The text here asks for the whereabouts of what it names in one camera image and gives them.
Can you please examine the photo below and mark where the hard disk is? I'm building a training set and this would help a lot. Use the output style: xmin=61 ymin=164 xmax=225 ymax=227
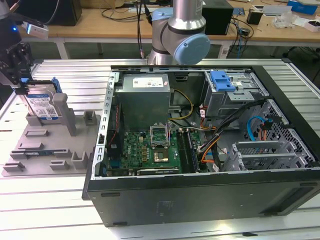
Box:
xmin=14 ymin=76 xmax=63 ymax=125

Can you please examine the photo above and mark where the grey metal disk bay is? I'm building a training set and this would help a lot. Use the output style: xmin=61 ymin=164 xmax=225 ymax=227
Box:
xmin=223 ymin=140 xmax=305 ymax=172

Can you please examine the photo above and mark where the large black box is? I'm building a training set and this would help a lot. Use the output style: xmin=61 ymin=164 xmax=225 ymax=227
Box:
xmin=14 ymin=0 xmax=83 ymax=27

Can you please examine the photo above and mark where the wooden desk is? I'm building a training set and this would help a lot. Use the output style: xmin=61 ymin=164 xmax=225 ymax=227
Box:
xmin=14 ymin=0 xmax=320 ymax=60

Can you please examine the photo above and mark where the grey parts rack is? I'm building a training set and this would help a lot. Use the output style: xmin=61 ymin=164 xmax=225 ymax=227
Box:
xmin=1 ymin=93 xmax=103 ymax=178

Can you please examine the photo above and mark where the grey power supply unit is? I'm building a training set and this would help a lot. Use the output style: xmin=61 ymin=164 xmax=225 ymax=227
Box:
xmin=114 ymin=73 xmax=172 ymax=132

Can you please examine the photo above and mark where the green motherboard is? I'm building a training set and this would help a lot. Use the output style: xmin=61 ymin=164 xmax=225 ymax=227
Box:
xmin=106 ymin=124 xmax=202 ymax=177

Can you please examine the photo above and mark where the metal socket cover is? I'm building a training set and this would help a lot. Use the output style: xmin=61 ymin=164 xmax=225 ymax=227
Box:
xmin=149 ymin=122 xmax=171 ymax=149

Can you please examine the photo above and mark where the CPU socket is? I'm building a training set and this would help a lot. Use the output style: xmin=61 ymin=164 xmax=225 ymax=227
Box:
xmin=152 ymin=149 xmax=173 ymax=166

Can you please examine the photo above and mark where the black graphics card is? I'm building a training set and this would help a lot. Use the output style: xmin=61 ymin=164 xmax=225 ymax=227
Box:
xmin=136 ymin=167 xmax=181 ymax=176

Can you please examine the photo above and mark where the black speaker box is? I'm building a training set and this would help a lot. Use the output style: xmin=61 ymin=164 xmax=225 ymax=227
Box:
xmin=201 ymin=6 xmax=235 ymax=37

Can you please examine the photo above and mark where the metal optical drive cage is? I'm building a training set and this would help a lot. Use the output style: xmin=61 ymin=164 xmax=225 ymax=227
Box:
xmin=202 ymin=69 xmax=270 ymax=118

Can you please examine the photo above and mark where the blue plastic drive latch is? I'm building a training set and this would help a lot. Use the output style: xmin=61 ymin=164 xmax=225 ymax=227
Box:
xmin=209 ymin=71 xmax=237 ymax=92

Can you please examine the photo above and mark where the white code label sign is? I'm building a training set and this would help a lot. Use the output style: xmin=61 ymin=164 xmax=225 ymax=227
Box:
xmin=219 ymin=46 xmax=231 ymax=59

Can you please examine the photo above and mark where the black PC case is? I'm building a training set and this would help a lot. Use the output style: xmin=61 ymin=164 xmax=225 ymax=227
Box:
xmin=82 ymin=58 xmax=320 ymax=228

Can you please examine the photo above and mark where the small black open box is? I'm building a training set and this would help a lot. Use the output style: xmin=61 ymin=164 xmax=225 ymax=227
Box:
xmin=246 ymin=8 xmax=265 ymax=25

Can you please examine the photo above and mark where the grey flat box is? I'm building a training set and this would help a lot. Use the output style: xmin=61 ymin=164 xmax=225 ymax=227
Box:
xmin=262 ymin=4 xmax=292 ymax=17

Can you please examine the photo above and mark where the clear plastic bag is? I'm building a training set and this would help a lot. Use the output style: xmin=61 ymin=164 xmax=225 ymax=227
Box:
xmin=272 ymin=13 xmax=296 ymax=28

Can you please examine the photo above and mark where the white carton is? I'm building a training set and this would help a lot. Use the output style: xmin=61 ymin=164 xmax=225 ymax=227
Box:
xmin=292 ymin=16 xmax=320 ymax=33

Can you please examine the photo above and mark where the blue carton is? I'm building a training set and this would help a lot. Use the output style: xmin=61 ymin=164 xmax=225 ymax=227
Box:
xmin=286 ymin=0 xmax=320 ymax=13

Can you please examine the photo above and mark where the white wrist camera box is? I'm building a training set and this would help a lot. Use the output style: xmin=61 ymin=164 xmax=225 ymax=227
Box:
xmin=23 ymin=21 xmax=50 ymax=40

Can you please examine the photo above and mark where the black camera cable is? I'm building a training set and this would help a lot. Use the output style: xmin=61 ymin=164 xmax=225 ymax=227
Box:
xmin=136 ymin=0 xmax=154 ymax=60

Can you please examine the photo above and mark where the wire locking lever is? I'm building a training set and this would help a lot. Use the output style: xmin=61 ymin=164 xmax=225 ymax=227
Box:
xmin=167 ymin=123 xmax=174 ymax=149

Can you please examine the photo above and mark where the yellow black power wire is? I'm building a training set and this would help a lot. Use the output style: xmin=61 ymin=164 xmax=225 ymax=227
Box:
xmin=169 ymin=88 xmax=195 ymax=121

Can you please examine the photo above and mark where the orange yellow wire bundle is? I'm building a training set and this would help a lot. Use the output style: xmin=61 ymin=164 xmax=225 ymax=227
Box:
xmin=198 ymin=138 xmax=221 ymax=166

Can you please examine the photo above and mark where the black wire bundle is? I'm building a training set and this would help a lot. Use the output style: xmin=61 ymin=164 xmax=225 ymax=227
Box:
xmin=199 ymin=98 xmax=266 ymax=173

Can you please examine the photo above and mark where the flat blue data wire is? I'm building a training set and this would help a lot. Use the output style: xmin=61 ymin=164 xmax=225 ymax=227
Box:
xmin=246 ymin=115 xmax=274 ymax=148

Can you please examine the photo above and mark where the orange black disk power wire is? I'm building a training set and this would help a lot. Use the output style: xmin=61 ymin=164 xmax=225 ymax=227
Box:
xmin=259 ymin=117 xmax=275 ymax=142

